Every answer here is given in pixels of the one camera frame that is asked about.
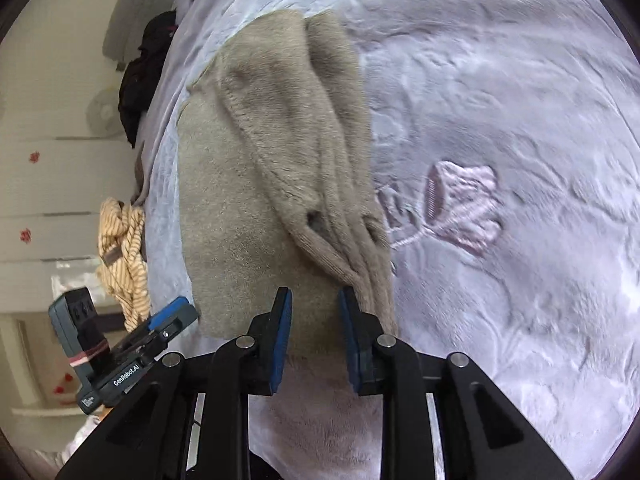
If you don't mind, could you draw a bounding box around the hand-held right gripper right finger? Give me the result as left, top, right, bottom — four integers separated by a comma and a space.
337, 285, 576, 480

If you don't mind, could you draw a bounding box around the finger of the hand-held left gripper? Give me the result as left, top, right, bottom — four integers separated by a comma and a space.
131, 296, 201, 348

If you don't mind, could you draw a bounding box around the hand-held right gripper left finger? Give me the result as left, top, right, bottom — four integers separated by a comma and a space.
55, 287, 293, 480

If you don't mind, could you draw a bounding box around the beige sweater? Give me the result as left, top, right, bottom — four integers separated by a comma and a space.
177, 7, 401, 356

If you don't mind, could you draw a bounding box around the cream striped garment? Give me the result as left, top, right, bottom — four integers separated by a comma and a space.
96, 197, 152, 333

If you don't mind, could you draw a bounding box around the white wardrobe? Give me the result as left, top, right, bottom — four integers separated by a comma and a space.
0, 125, 126, 411

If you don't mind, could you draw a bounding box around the white electric fan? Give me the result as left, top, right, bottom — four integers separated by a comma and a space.
85, 87, 126, 138

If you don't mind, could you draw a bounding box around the black clothing pile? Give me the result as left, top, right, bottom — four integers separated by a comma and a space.
118, 10, 178, 148

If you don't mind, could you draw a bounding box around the lavender embossed bedspread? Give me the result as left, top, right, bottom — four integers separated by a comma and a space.
135, 0, 640, 480

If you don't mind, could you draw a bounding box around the grey padded headboard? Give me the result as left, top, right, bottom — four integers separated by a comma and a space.
102, 0, 176, 68

